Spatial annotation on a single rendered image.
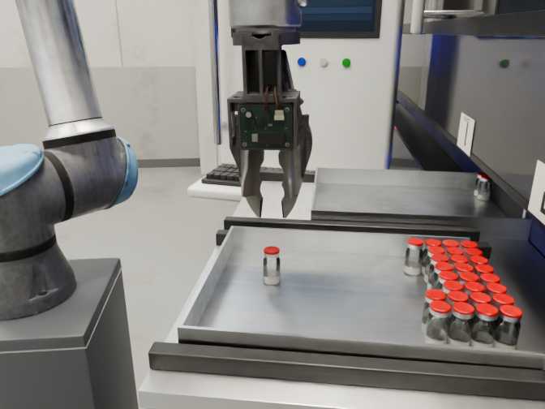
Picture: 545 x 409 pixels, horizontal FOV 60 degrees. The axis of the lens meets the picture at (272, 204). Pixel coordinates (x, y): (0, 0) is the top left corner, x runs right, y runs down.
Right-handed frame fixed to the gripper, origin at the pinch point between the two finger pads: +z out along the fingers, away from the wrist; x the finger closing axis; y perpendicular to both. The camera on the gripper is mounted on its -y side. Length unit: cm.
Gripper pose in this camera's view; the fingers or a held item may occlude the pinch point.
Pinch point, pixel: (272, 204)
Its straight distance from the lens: 58.7
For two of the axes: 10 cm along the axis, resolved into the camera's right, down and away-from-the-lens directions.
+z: 0.2, 9.4, 3.4
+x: 9.9, 0.2, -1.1
